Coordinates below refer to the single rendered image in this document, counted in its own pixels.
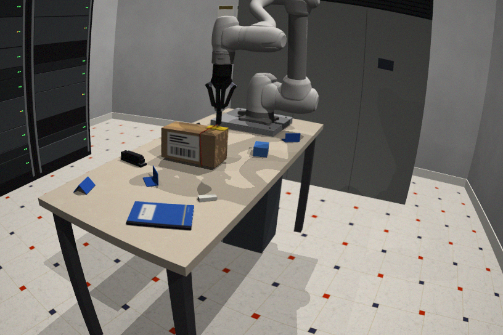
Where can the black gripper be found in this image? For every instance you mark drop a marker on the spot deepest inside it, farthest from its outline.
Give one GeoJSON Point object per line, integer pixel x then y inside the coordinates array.
{"type": "Point", "coordinates": [221, 80]}

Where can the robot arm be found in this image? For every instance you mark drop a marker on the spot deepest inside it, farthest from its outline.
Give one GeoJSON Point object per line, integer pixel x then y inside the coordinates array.
{"type": "Point", "coordinates": [265, 94]}

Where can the blue notebook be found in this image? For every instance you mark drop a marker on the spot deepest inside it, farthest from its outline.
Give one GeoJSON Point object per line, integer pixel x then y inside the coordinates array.
{"type": "Point", "coordinates": [161, 215]}

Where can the brown cardboard box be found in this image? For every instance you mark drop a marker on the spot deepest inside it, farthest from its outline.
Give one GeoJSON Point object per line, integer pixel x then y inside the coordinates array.
{"type": "Point", "coordinates": [181, 141]}

